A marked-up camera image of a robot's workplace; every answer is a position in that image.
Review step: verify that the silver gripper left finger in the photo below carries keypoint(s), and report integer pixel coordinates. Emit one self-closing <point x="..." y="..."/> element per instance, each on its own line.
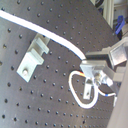
<point x="99" y="71"/>

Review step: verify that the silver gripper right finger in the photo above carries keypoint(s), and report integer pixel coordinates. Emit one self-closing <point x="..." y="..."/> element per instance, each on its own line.
<point x="115" y="54"/>

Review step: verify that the blue object in background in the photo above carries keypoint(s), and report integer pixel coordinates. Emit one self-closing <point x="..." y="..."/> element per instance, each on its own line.
<point x="120" y="24"/>

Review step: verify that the small metal bracket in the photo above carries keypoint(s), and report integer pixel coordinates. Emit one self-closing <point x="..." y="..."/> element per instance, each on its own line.
<point x="87" y="89"/>

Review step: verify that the white cable clip bracket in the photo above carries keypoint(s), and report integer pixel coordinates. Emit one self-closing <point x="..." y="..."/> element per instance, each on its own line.
<point x="33" y="57"/>

